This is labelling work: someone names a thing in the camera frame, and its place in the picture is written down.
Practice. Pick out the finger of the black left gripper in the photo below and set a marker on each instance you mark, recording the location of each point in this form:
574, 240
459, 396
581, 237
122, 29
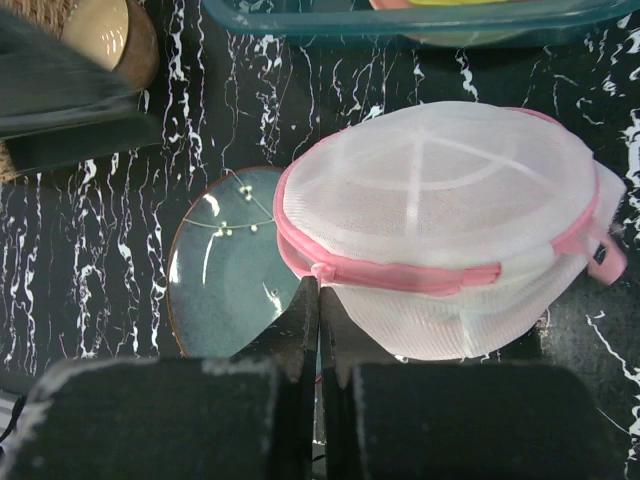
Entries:
57, 106

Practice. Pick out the pink plate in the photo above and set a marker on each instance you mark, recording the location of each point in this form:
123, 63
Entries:
391, 4

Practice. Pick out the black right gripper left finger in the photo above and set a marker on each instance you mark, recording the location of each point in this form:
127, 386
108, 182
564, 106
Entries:
246, 417

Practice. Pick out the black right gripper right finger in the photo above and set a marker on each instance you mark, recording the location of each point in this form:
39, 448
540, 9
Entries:
385, 419

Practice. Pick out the beige brown bowl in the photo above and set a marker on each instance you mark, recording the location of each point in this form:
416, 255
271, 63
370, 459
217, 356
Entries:
118, 35

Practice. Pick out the teal ceramic plate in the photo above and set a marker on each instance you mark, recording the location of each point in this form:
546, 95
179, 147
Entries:
226, 280

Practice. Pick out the teal plastic tray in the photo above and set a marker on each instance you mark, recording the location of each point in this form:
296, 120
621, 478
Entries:
488, 24

